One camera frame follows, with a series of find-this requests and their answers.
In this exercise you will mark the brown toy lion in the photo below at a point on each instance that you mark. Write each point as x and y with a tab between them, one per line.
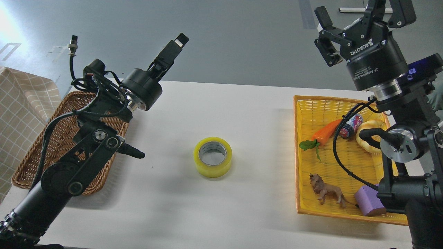
323	189

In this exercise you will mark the yellow plastic basket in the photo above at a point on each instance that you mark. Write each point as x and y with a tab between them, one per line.
312	113

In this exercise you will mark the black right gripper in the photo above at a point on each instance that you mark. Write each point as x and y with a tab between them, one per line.
373	58

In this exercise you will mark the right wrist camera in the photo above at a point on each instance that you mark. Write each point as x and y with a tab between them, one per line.
423	71

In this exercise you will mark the brown wicker basket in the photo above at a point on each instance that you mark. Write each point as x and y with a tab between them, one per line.
61	142

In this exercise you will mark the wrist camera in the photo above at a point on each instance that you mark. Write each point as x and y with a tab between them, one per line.
95	67
423	71

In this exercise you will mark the beige checkered cloth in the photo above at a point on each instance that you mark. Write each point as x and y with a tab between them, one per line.
27	102

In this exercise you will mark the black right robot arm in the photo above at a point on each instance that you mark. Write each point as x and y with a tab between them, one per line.
412	147

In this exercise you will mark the small soda can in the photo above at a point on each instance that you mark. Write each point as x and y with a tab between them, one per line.
351	126

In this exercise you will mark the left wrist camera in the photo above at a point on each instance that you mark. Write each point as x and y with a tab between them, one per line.
95	67

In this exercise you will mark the orange toy carrot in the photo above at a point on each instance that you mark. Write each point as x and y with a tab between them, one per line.
320	137

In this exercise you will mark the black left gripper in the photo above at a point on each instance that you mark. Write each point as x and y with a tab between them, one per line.
144	84

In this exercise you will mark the yellow tape roll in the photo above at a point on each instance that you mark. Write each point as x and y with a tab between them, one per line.
212	157

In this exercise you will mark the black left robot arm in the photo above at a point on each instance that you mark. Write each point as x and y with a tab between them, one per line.
95	144

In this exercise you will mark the white stand base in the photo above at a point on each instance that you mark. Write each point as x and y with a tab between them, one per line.
359	10

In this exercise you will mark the grey trouser leg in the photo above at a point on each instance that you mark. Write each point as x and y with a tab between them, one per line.
435	97

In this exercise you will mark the purple foam block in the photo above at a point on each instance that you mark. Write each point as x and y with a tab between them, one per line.
368	202

